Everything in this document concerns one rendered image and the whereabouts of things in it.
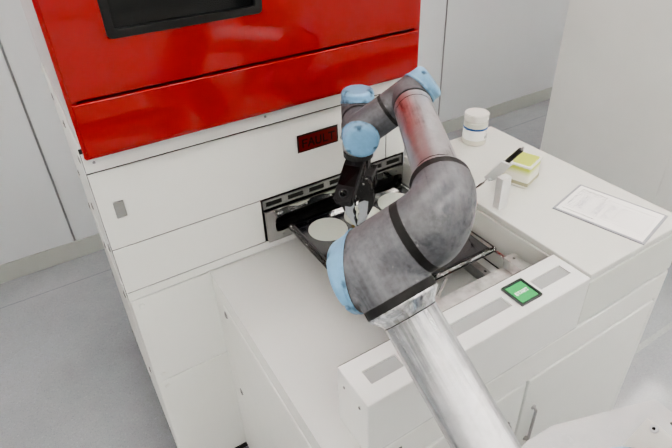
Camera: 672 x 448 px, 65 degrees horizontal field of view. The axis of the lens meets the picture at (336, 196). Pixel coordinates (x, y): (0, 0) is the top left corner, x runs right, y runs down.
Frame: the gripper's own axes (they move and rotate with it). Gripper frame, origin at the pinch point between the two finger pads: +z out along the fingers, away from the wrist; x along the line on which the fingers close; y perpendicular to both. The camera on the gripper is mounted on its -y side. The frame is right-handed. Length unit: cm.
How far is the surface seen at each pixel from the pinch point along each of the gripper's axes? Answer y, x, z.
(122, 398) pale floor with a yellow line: -10, 90, 91
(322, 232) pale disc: -4.0, 7.9, 1.3
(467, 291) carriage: -14.0, -29.2, 3.2
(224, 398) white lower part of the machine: -20, 37, 58
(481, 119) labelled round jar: 39.6, -26.1, -13.9
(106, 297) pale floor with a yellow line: 35, 132, 91
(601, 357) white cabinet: 0, -63, 29
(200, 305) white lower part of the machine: -20.2, 37.0, 19.0
